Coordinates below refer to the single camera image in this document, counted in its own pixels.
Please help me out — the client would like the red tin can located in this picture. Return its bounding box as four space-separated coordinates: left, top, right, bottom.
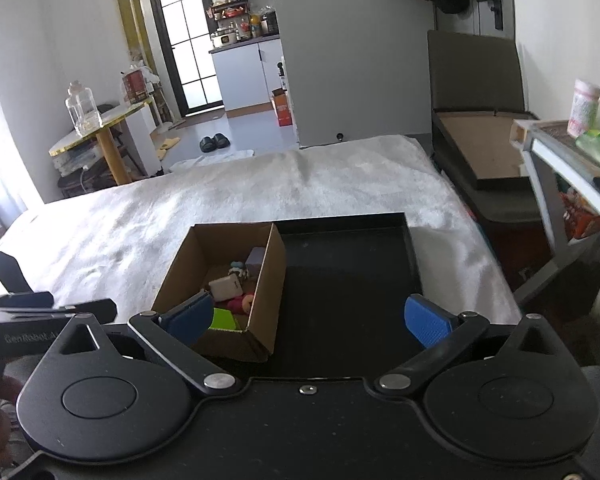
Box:
121 69 149 106

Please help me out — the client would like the black door handle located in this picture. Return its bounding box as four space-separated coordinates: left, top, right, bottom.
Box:
477 0 505 32

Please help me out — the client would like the black tray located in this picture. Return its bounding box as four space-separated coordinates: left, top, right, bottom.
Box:
200 212 425 380

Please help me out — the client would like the round table with gold edge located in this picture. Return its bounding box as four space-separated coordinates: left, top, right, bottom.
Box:
48 100 153 186

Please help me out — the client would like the white jar with pink label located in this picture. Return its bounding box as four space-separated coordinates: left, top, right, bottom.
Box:
567 78 600 138

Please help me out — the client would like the red basket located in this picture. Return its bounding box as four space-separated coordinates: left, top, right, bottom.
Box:
560 187 600 241

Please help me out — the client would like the magenta plush figurine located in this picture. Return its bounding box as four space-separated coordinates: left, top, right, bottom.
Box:
227 292 256 317

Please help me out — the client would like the black framed glass door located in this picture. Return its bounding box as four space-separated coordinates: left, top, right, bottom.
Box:
146 0 226 116

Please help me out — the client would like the grey white desk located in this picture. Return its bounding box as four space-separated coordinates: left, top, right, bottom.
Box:
511 117 600 306

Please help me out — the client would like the orange carton box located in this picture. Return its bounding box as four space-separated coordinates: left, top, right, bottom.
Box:
271 87 296 128

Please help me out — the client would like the person's black socked foot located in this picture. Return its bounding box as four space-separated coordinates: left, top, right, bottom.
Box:
0 251 33 293

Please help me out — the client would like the green hexagonal cup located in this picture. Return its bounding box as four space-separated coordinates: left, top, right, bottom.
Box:
207 308 243 332

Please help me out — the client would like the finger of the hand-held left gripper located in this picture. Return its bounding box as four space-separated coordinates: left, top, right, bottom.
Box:
0 298 118 322
0 291 55 309

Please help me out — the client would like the black framed brown board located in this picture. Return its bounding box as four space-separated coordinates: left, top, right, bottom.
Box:
432 108 533 192

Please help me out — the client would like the white side cabinet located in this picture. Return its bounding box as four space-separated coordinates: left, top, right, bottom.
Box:
122 105 163 178

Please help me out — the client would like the white kitchen cabinet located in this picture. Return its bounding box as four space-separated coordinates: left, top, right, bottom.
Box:
208 35 287 111

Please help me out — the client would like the white fluffy blanket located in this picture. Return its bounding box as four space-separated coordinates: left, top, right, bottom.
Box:
0 135 523 326

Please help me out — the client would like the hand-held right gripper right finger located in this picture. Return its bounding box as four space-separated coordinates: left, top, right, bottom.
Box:
374 295 563 402

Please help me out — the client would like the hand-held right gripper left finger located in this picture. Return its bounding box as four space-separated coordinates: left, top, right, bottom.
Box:
42 292 243 402

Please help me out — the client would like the blue-grey cube toy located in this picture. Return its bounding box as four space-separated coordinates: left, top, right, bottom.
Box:
245 246 267 273

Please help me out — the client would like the clear glass jar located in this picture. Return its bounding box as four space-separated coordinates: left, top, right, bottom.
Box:
65 80 104 137

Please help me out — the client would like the grey charger plug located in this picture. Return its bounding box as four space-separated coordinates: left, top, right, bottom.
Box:
209 276 244 303

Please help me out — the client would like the brown cardboard box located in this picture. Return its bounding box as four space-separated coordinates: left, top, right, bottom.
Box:
151 221 287 364

